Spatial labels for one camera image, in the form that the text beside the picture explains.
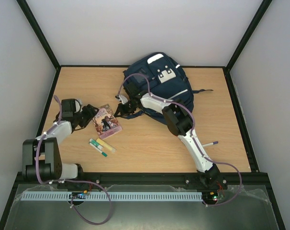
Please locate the light blue slotted cable duct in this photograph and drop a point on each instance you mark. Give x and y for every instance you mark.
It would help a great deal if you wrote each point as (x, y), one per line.
(112, 196)

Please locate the pink illustrated paperback book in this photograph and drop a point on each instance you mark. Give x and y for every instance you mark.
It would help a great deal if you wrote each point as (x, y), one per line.
(106, 124)

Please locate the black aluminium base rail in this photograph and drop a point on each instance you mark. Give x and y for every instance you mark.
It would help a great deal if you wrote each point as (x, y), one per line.
(185, 180)

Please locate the black enclosure frame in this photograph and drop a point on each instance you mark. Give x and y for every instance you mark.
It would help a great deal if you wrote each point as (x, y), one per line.
(226, 71)

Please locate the purple capped marker pen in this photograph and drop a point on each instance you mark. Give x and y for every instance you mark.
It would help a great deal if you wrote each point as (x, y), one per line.
(210, 144)

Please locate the yellow highlighter pen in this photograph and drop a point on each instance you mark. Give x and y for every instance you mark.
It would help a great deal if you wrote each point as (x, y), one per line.
(106, 145)

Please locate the green capped marker pen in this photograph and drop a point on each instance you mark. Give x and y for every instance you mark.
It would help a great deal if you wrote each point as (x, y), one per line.
(97, 149)

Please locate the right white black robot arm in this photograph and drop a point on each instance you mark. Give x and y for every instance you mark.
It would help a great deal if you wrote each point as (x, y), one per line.
(179, 122)

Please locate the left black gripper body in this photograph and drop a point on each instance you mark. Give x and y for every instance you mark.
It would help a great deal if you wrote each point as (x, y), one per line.
(86, 118)

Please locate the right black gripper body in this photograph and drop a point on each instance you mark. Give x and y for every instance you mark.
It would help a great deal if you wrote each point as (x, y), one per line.
(125, 108)

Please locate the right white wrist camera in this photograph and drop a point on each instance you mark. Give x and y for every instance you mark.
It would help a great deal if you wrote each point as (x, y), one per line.
(121, 98)

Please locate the navy blue school backpack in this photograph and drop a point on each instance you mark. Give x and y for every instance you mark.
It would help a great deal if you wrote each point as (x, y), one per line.
(163, 76)

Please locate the green white glue stick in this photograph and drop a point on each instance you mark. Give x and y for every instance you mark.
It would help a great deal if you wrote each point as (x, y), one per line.
(95, 143)

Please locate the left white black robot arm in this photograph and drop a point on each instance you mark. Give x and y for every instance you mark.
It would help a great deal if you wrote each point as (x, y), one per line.
(41, 160)

